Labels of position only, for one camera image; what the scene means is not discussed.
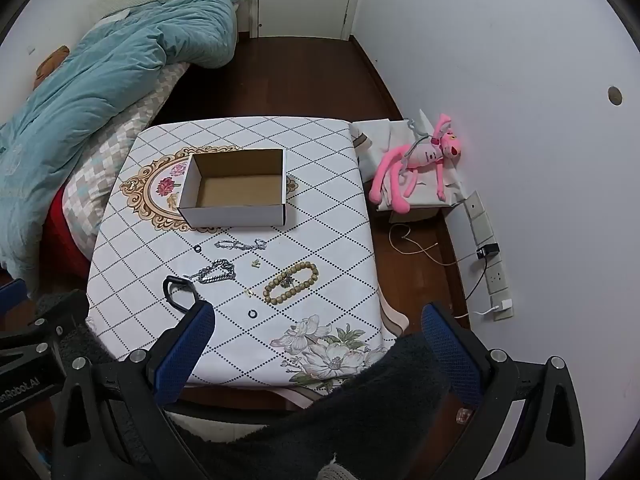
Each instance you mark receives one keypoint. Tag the white wall socket strip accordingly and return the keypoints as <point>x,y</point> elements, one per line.
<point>487,230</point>

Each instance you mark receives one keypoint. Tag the white diamond pattern tablecloth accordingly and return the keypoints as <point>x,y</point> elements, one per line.
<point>325,200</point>

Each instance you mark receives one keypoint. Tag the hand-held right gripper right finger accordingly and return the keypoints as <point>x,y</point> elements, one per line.
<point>450,355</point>

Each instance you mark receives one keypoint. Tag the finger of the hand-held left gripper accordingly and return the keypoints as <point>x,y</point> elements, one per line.
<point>47,325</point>
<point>11,295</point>

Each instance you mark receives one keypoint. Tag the pink plush toy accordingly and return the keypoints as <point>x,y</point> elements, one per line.
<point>420,155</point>

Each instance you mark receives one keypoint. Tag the cardboard box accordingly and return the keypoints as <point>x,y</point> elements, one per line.
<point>235,195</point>

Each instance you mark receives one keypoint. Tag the black charger plug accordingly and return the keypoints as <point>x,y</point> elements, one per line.
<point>487,251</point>

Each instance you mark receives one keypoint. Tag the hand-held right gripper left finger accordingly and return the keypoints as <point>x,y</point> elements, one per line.
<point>182,355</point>

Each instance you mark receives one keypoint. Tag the red cloth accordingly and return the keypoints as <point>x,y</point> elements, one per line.
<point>65,240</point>

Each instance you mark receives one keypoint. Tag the black fitness band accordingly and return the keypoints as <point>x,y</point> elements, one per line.
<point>172,302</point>

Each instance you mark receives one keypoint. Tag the brown plush toy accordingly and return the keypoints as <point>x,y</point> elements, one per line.
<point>50,65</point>

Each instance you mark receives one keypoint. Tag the white charger plug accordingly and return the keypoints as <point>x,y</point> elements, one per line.
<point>502,307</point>

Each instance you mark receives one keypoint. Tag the light blue quilt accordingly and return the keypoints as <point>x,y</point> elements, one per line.
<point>100,85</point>

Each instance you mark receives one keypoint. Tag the white cloth bag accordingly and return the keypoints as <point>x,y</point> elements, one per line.
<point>380,135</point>

